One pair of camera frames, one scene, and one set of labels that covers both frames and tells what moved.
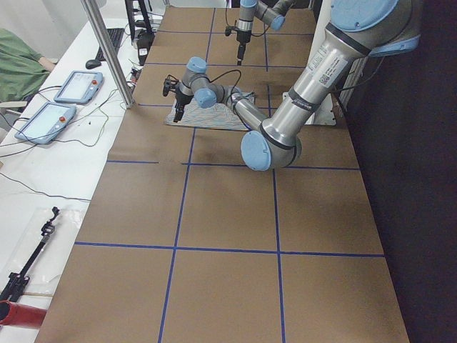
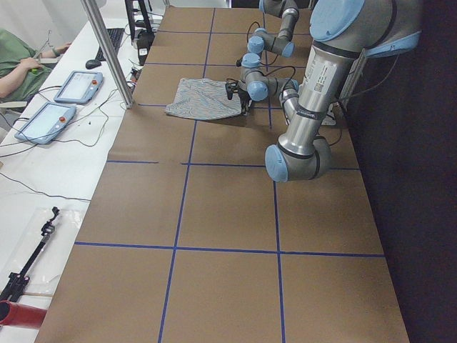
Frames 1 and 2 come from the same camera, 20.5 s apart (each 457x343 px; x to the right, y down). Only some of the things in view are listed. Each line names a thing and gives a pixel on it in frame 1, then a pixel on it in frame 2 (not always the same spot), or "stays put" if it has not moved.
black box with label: x=145 y=40 stays put
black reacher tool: x=16 y=279 stays put
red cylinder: x=23 y=315 stays put
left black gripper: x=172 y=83 to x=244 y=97
